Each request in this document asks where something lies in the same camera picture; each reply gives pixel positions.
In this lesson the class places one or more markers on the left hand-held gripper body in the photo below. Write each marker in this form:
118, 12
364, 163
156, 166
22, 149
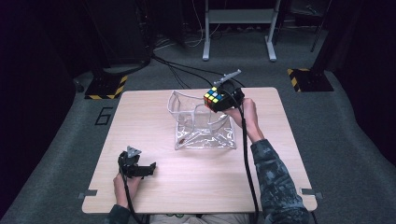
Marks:
129, 165

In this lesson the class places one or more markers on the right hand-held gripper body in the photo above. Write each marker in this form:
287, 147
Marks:
233, 95

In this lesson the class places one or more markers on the colourful puzzle cube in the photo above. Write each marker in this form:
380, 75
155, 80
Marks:
212, 97

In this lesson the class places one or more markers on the clear plastic bag white trim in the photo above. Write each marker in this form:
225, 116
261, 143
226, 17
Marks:
202, 130

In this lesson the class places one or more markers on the person's left hand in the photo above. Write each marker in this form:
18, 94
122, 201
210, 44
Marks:
120, 188

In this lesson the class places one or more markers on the person's right hand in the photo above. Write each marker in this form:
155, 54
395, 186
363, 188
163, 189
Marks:
249, 119

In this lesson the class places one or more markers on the person's beige pants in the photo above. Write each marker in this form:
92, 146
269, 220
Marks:
199, 219

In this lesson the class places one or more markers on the grey metal table bracket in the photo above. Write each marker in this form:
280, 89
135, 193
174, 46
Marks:
87, 193
311, 193

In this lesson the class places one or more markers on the black yellow striped base plate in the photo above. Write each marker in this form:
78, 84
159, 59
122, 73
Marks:
106, 88
309, 80

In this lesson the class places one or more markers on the white metal desk frame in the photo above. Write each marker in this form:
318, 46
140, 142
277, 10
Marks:
239, 15

